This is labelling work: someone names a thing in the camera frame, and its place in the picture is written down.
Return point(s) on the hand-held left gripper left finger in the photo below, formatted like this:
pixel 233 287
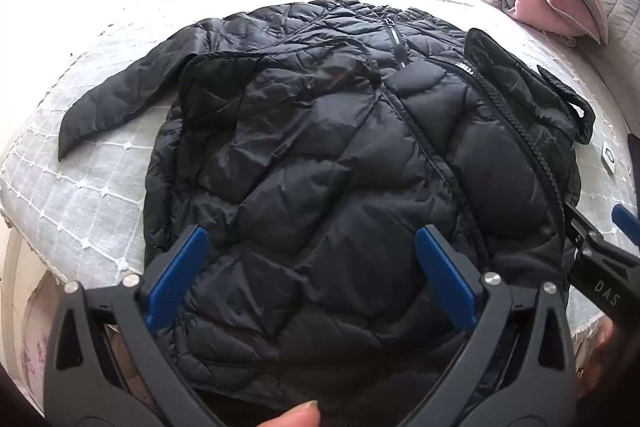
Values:
pixel 175 277

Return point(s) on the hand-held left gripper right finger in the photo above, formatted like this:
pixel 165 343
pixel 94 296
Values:
pixel 445 277

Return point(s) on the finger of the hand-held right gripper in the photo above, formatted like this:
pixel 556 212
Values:
pixel 582 224
pixel 627 224

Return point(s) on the black quilted puffer jacket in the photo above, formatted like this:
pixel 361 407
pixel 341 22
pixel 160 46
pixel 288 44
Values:
pixel 310 157

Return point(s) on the person's right hand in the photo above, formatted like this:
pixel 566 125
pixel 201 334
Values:
pixel 590 382

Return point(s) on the person's left hand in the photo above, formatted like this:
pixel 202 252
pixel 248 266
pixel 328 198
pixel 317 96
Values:
pixel 300 414

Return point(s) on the small white device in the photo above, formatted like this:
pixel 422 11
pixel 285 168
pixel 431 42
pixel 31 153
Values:
pixel 608 159

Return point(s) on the floral mattress sheet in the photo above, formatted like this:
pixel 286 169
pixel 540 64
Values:
pixel 40 332

